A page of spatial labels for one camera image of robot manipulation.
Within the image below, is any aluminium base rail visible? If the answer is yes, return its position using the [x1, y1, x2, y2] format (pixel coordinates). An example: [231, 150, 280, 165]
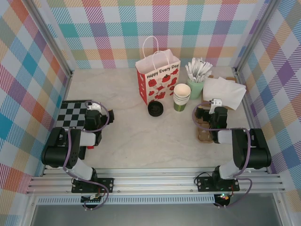
[25, 167, 286, 195]

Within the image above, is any white paper napkin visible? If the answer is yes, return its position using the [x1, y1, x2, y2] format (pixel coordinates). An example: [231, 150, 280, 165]
[202, 76, 247, 111]

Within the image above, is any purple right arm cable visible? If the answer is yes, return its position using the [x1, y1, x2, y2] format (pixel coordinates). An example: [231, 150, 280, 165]
[192, 100, 253, 209]

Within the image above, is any black grey chessboard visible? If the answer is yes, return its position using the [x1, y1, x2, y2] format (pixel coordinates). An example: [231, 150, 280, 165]
[55, 100, 94, 160]

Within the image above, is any white slotted cable duct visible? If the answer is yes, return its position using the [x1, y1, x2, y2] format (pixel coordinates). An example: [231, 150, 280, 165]
[36, 196, 217, 205]

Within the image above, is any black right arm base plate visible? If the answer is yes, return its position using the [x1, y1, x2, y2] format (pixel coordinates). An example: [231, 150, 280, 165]
[196, 176, 240, 193]

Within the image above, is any mint green holder cup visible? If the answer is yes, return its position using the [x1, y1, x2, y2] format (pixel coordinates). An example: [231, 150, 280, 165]
[187, 77, 204, 100]

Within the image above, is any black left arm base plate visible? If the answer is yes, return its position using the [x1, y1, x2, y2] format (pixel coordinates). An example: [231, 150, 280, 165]
[71, 178, 115, 194]

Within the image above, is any aluminium frame post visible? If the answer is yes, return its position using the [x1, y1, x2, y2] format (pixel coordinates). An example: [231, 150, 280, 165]
[28, 0, 73, 77]
[234, 0, 280, 76]

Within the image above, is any aluminium side rail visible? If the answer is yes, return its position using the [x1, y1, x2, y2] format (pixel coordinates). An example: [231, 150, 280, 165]
[232, 67, 270, 174]

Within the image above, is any brown pulp cup carrier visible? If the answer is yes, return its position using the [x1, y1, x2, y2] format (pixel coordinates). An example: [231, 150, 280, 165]
[195, 116, 216, 144]

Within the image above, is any white red paper gift bag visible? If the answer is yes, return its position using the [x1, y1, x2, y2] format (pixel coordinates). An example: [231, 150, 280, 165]
[135, 36, 181, 106]

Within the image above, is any white paper stick packet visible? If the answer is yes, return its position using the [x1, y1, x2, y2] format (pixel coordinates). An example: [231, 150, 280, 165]
[198, 60, 207, 82]
[190, 57, 200, 80]
[204, 61, 214, 80]
[185, 65, 196, 82]

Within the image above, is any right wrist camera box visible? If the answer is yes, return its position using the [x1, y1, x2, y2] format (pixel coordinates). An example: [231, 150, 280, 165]
[210, 98, 223, 114]

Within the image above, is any stack of green paper cups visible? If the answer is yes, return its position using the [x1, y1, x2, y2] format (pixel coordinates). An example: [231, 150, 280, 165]
[173, 83, 191, 112]

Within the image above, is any small green circuit board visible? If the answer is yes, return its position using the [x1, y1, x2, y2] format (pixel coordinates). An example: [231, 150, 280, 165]
[81, 194, 104, 203]

